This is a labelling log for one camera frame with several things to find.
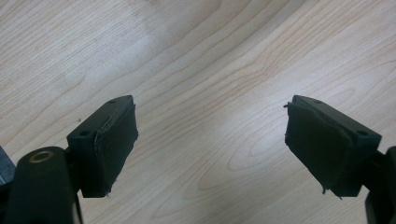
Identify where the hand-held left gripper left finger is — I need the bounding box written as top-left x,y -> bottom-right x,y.
65,94 -> 139,199

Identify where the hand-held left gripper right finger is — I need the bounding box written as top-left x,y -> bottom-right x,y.
283,94 -> 383,200

